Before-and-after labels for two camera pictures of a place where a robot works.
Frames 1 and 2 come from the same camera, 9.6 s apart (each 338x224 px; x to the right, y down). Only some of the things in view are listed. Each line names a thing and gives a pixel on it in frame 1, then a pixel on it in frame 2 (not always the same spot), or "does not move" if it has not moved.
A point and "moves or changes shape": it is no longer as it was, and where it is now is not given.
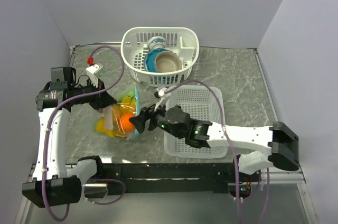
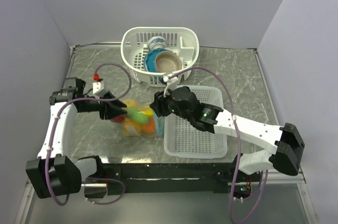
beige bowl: x=167 y=62 does not move
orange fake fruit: x=125 y=122 moves or changes shape
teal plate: x=149 y=59 does not move
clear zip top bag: x=127 y=106 moves or changes shape
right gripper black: x=146 y=113 to x=159 y=104
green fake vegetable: x=130 y=93 moves or changes shape
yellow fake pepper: x=128 y=101 to x=127 y=122
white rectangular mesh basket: x=203 y=103 does not move
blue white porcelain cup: x=156 y=42 does not move
